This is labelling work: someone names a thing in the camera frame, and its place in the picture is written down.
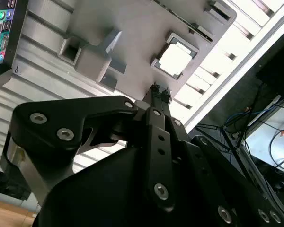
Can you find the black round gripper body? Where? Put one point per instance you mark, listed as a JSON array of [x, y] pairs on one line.
[[97, 189]]

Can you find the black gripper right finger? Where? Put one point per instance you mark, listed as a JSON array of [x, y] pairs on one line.
[[227, 179]]

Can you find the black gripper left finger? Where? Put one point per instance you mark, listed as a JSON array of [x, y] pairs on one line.
[[49, 118]]

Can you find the silver CPU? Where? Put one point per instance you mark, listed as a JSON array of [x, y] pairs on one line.
[[175, 58]]

